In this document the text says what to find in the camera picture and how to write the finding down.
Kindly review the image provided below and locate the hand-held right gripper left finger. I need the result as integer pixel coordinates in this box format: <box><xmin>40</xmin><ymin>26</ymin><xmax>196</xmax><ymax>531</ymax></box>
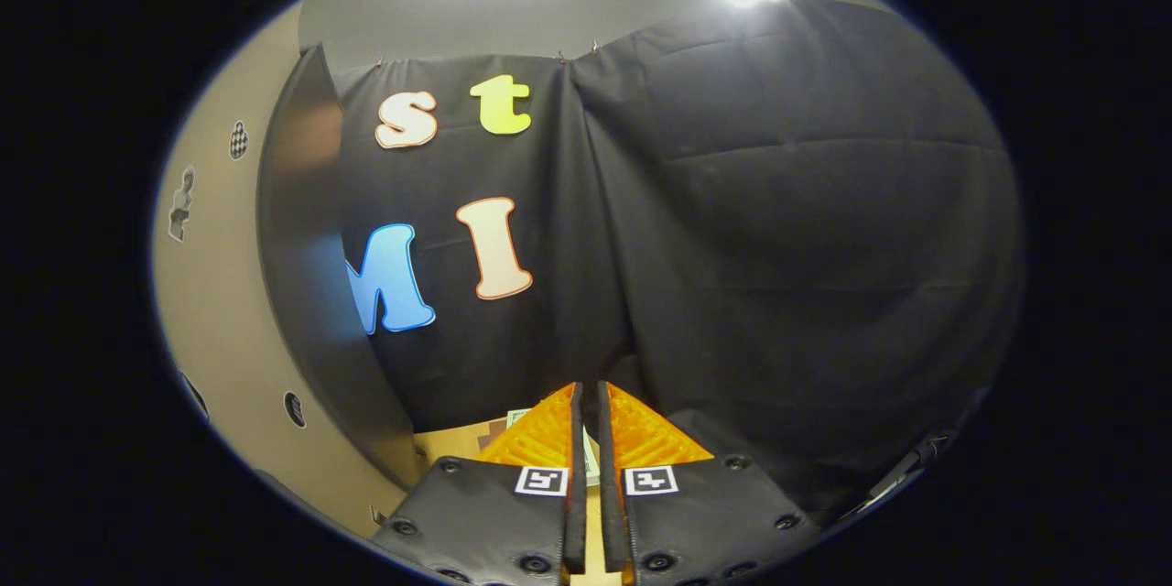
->
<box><xmin>371</xmin><ymin>382</ymin><xmax>587</xmax><ymax>586</ymax></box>

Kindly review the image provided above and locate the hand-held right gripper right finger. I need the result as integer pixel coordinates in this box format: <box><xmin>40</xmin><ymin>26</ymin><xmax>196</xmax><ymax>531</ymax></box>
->
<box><xmin>597</xmin><ymin>382</ymin><xmax>820</xmax><ymax>586</ymax></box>

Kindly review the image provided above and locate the grey cabinet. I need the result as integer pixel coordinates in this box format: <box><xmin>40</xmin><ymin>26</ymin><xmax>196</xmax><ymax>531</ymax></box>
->
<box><xmin>256</xmin><ymin>44</ymin><xmax>424</xmax><ymax>491</ymax></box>

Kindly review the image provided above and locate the beige cabinet door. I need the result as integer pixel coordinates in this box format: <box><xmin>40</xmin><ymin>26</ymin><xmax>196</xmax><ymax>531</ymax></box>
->
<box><xmin>151</xmin><ymin>0</ymin><xmax>413</xmax><ymax>541</ymax></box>

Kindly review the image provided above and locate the black backdrop cloth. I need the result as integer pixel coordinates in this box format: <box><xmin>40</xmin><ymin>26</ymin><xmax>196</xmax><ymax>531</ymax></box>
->
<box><xmin>330</xmin><ymin>0</ymin><xmax>1026</xmax><ymax>527</ymax></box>

